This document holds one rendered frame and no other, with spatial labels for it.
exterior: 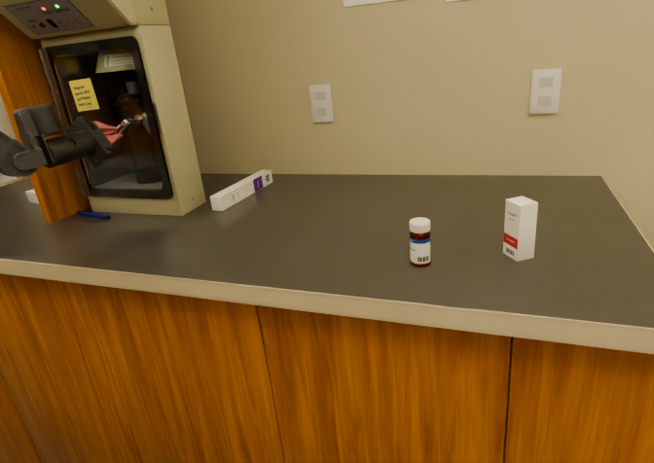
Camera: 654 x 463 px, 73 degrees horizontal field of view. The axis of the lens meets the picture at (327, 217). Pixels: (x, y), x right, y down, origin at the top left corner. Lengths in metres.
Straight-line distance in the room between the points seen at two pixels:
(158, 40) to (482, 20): 0.82
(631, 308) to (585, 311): 0.06
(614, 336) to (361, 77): 0.96
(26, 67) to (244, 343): 0.92
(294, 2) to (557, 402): 1.19
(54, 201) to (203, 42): 0.67
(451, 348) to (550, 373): 0.15
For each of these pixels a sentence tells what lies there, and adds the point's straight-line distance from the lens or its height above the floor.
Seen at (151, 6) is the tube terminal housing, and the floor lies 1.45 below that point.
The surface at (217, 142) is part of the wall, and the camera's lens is 1.63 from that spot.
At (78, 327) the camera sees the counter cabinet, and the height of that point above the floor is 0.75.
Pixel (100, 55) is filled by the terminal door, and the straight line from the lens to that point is 1.25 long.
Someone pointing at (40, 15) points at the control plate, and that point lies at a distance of 1.29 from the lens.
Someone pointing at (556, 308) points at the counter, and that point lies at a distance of 0.73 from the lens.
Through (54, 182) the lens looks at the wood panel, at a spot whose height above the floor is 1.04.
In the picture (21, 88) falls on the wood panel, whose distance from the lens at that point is 1.42.
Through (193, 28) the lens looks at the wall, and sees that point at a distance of 1.62.
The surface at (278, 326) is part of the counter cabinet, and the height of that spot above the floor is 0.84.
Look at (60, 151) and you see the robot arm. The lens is 1.08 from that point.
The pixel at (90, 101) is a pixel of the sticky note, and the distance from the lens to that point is 1.31.
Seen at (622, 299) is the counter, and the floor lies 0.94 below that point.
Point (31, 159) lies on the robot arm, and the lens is 1.05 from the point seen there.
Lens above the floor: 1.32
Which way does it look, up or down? 21 degrees down
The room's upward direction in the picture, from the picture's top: 6 degrees counter-clockwise
